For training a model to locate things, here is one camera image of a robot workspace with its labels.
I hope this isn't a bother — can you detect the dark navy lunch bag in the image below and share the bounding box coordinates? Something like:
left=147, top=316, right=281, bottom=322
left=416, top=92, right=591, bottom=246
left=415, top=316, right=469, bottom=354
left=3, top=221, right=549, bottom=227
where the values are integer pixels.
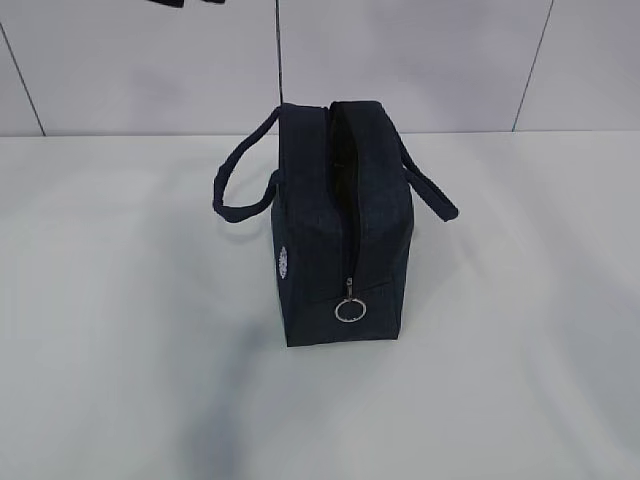
left=212, top=101, right=459, bottom=347

